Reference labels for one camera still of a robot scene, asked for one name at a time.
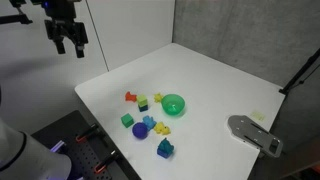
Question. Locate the teal toy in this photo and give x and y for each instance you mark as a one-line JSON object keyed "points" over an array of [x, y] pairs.
{"points": [[166, 145]]}

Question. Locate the yellow animal toy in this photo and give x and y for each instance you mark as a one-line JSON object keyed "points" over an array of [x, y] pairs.
{"points": [[161, 128]]}

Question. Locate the green plastic bowl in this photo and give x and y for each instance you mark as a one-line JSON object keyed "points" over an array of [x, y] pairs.
{"points": [[173, 106]]}

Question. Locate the light green block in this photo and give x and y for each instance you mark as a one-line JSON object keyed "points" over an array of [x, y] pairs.
{"points": [[142, 100]]}

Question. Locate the pale yellow sticker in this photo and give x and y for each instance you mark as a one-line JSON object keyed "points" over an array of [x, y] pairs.
{"points": [[257, 115]]}

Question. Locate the purple ball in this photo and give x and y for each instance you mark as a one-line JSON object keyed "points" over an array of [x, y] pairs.
{"points": [[139, 130]]}

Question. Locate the green cube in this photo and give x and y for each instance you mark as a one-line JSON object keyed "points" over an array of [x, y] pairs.
{"points": [[127, 120]]}

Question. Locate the light blue toy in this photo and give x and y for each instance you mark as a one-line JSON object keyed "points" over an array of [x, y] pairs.
{"points": [[149, 122]]}

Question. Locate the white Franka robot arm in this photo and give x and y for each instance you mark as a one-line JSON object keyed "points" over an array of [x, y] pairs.
{"points": [[30, 160]]}

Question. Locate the purple lit strip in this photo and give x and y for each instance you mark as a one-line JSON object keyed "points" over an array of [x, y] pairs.
{"points": [[57, 146]]}

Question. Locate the black tripod pole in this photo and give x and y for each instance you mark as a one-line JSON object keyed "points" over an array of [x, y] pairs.
{"points": [[301, 73]]}

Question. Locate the yellow star toy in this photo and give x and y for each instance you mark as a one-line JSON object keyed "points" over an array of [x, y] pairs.
{"points": [[158, 97]]}

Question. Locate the grey metal mounting plate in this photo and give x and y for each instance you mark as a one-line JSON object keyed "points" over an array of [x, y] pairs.
{"points": [[253, 134]]}

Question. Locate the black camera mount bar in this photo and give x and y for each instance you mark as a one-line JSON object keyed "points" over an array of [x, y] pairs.
{"points": [[15, 19]]}

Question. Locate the orange toy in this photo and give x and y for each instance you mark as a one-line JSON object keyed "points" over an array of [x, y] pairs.
{"points": [[130, 96]]}

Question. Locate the black perforated board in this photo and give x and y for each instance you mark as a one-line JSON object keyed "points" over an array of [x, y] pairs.
{"points": [[85, 156]]}

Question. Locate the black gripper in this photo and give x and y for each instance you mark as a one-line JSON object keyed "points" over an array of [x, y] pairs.
{"points": [[66, 29]]}

